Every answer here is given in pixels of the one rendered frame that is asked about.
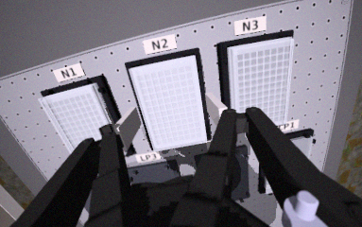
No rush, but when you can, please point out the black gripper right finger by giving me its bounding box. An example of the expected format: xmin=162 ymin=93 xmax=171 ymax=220
xmin=169 ymin=92 xmax=362 ymax=227

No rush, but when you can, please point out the grey perforated base plate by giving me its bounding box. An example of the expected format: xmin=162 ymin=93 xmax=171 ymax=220
xmin=0 ymin=0 xmax=353 ymax=227

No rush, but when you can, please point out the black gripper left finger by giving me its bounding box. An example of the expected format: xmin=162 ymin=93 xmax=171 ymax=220
xmin=9 ymin=107 xmax=142 ymax=227

